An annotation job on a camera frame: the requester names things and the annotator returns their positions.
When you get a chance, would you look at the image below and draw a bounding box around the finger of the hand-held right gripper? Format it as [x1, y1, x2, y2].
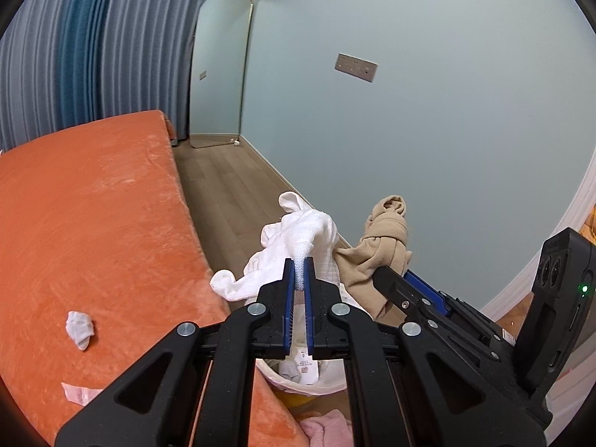
[404, 269, 450, 316]
[372, 265, 438, 324]

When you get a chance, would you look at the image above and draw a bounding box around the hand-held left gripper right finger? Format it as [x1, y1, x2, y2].
[304, 257, 545, 447]

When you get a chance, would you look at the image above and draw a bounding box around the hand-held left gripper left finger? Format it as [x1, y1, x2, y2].
[55, 258, 299, 447]

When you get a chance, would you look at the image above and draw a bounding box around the beige cloth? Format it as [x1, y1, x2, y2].
[333, 194, 413, 322]

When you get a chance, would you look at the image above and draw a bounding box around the pink fluffy cloth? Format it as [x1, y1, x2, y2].
[300, 408, 355, 447]

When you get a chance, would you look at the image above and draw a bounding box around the small white sock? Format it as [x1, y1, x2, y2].
[64, 310, 96, 352]

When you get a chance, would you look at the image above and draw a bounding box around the orange bed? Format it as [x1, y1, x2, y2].
[0, 110, 311, 447]

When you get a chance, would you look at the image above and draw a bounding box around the pink white cloth piece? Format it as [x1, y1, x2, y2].
[60, 381, 104, 406]

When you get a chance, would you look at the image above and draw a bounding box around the standing floor mirror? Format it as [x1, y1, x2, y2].
[187, 0, 254, 150]

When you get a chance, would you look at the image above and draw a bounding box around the grey curtain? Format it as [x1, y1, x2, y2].
[100, 0, 264, 119]
[0, 0, 75, 150]

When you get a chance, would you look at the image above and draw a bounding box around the blue curtain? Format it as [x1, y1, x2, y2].
[56, 0, 123, 124]

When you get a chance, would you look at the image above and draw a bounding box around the wall switch panel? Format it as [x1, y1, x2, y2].
[335, 53, 378, 83]

